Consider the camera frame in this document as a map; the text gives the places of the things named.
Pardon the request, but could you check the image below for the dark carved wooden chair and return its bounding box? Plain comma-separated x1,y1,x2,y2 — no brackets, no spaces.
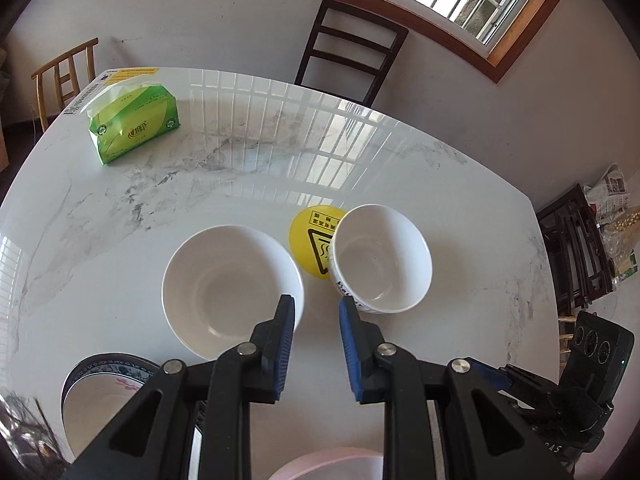
535,183,622,312

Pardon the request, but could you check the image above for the pink bowl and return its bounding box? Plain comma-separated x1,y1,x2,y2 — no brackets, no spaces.
267,449,386,480

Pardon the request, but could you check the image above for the green tissue pack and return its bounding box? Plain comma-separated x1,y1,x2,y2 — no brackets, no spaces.
87,82,180,166

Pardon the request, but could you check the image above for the clear plastic bag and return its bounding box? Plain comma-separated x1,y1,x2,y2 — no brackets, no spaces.
599,210,640,283

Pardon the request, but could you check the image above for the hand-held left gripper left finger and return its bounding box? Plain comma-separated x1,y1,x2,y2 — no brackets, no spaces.
60,294,297,480

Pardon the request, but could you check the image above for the person's right hand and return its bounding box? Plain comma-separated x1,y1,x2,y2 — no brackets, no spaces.
529,385,613,476

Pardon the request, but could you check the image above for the newspaper pile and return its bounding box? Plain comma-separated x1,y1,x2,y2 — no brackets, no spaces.
582,162,640,222

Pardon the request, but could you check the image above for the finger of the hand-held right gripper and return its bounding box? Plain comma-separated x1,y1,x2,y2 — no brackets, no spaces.
471,360,515,397

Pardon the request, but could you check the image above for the large blue floral plate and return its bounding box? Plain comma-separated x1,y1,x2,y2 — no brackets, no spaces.
61,353,166,461

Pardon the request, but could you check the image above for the white ribbed bowl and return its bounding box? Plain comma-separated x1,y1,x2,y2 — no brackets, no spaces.
327,203,433,315

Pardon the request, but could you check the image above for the light wooden chair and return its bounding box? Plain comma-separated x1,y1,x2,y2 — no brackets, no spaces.
30,37,100,134

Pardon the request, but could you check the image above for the dark wooden chair with slats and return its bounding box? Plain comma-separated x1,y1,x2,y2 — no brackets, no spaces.
293,0,410,107

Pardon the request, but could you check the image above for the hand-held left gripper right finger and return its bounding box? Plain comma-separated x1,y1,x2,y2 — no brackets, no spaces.
339,296,566,480

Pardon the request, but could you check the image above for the white plate with pink flower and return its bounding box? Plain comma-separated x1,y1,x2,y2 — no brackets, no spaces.
64,374,203,467

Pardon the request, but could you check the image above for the white bowl with blue stripes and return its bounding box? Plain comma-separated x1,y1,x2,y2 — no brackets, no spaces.
161,225,305,361

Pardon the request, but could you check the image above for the yellow round sticker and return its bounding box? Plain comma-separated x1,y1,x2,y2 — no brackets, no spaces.
289,205,351,277

